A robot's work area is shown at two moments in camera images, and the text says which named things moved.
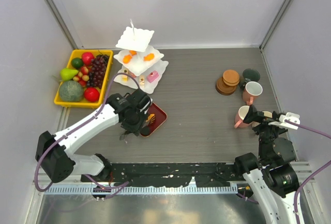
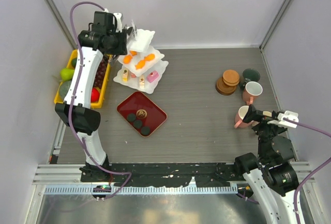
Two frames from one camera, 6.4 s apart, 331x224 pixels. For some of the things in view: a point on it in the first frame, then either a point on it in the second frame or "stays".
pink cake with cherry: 152,76 stays
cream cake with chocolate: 142,81 stays
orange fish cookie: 126,59 stays
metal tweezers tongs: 123,135 → 132,31
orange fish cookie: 151,118 → 140,64
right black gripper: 253,114 stays
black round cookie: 145,130 stays
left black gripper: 135,128 → 122,48
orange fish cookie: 148,57 stays
